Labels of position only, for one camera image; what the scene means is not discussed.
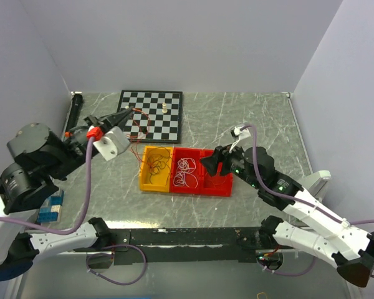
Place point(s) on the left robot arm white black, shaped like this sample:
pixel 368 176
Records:
pixel 41 157

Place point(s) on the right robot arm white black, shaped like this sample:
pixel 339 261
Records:
pixel 331 238

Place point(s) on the red bin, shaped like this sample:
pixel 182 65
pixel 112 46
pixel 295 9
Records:
pixel 215 185
pixel 185 171

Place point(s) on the black marker orange cap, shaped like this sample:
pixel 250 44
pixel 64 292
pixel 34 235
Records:
pixel 73 116

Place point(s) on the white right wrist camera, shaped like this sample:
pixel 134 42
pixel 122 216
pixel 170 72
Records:
pixel 239 133

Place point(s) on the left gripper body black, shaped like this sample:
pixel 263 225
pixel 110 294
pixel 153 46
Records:
pixel 77 145

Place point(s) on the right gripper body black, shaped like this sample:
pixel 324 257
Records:
pixel 234 161

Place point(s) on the yellow plastic bin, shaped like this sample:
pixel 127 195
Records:
pixel 155 169

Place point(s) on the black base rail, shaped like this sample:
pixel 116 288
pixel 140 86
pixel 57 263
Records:
pixel 242 244

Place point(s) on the white grey stand device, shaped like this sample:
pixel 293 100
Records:
pixel 317 183

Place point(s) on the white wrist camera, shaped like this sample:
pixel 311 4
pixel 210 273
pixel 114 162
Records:
pixel 112 144
pixel 239 133

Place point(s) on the blue grey toy brick stack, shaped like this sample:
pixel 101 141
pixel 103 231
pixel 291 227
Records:
pixel 51 209

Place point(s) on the black white chessboard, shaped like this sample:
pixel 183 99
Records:
pixel 147 104

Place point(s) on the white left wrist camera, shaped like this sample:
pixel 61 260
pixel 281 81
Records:
pixel 112 144

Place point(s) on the white chess piece right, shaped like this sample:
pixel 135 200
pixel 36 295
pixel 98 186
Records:
pixel 164 108

